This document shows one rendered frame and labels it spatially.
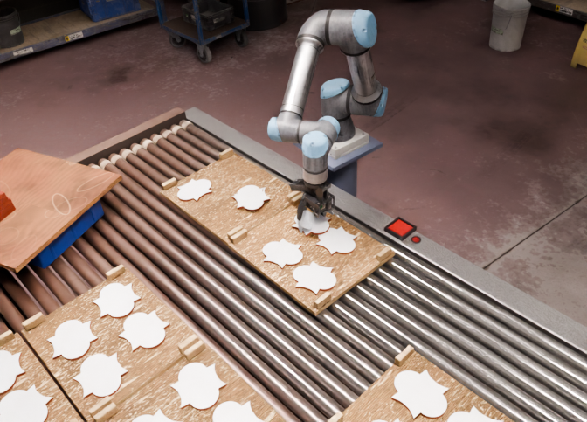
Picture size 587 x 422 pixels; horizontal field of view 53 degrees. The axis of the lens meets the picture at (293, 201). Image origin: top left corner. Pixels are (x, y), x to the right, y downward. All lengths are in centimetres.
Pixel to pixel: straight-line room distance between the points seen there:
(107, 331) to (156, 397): 28
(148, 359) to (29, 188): 85
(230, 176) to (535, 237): 187
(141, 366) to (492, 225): 232
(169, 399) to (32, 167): 112
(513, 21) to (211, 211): 376
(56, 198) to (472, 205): 235
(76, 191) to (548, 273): 230
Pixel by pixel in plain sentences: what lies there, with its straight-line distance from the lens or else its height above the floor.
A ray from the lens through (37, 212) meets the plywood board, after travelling 212.
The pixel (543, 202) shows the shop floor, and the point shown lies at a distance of 373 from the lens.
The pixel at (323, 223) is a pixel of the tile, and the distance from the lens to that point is 195.
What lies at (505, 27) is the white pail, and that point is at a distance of 536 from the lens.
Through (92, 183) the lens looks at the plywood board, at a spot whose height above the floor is 104.
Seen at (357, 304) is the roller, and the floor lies 92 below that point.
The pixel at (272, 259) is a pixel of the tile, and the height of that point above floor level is 95.
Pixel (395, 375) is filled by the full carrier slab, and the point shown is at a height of 94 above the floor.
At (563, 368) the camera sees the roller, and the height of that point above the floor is 92.
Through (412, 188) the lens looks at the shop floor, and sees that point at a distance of 368.
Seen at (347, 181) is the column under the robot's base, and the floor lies 72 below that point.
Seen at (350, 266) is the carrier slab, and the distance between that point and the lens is 183.
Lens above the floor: 224
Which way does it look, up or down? 39 degrees down
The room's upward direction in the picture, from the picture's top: 4 degrees counter-clockwise
